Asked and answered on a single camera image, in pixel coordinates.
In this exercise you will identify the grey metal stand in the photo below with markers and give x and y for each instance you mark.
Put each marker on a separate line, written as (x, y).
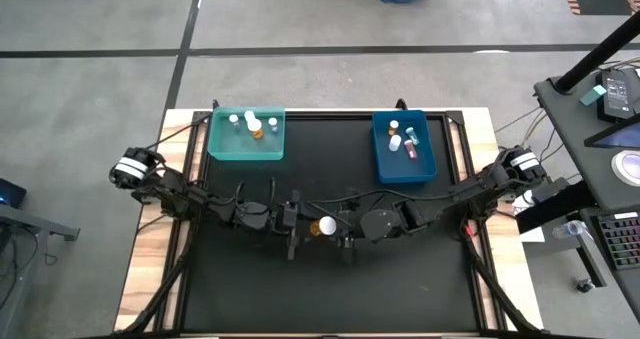
(30, 229)

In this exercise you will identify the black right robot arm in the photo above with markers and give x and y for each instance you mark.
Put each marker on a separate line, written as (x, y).
(480, 186)

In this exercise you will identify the small amber medicine bottle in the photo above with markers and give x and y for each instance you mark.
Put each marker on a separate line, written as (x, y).
(393, 127)

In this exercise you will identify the small clear medicine bottle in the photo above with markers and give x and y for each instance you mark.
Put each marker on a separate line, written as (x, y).
(234, 121)
(272, 124)

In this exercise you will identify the red tinted medicine bottle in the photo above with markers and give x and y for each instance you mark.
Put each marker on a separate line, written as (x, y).
(410, 150)

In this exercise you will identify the white round disc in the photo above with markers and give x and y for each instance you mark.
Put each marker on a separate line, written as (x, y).
(629, 168)

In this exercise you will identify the clear plastic water bottle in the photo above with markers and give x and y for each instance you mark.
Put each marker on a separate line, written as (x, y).
(570, 229)

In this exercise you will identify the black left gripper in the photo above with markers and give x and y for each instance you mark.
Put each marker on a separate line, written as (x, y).
(286, 219)

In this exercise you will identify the translucent teal plastic bin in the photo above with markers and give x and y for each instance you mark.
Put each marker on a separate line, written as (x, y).
(235, 146)

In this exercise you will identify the small teal box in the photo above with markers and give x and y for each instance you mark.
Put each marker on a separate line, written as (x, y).
(593, 95)

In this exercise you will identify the dark tablet screen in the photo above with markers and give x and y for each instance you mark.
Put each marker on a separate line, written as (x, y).
(620, 136)

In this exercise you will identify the black power adapter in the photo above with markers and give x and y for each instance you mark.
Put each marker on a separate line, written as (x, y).
(615, 94)

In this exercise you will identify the teal tinted medicine bottle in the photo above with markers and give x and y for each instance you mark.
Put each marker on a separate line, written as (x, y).
(412, 135)

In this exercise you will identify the red emergency button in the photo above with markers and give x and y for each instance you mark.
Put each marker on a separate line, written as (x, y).
(467, 231)

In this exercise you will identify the dark grey side desk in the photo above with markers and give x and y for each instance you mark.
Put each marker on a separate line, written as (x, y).
(570, 129)

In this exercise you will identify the black device with blue light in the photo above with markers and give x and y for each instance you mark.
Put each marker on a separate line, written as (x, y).
(10, 194)

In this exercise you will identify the backlit computer keyboard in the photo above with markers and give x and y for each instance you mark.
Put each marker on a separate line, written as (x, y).
(622, 241)

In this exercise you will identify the blue plastic bin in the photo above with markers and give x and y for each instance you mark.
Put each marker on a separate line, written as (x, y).
(400, 171)

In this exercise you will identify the black caster wheel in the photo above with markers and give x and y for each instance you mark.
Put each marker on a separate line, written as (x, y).
(586, 285)

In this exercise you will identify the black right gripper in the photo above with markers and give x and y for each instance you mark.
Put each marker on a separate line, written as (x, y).
(377, 224)

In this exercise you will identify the black aluminium table frame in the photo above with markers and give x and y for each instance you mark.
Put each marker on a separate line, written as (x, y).
(487, 289)

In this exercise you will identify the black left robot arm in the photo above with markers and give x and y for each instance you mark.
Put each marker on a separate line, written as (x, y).
(175, 194)

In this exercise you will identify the black slanted pole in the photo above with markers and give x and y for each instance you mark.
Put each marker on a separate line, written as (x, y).
(595, 54)

